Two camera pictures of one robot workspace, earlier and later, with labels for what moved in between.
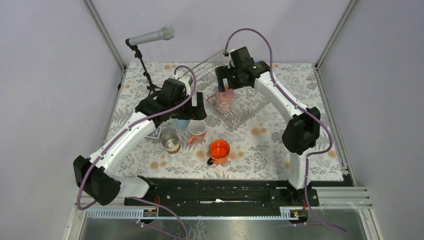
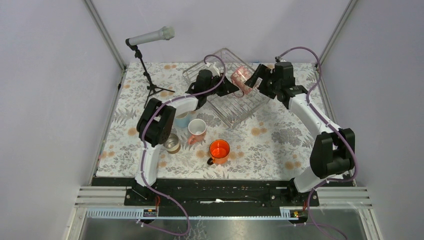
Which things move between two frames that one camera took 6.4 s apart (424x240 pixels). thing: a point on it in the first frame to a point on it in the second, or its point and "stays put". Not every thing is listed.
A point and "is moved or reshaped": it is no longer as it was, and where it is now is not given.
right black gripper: (224, 72) to (264, 73)
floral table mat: (205, 128) stays put
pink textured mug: (197, 129) stays put
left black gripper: (194, 112) to (226, 87)
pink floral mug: (223, 100) is moved or reshaped
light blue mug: (182, 123) stays put
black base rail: (227, 193) stays put
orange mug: (219, 150) stays put
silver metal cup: (171, 141) stays put
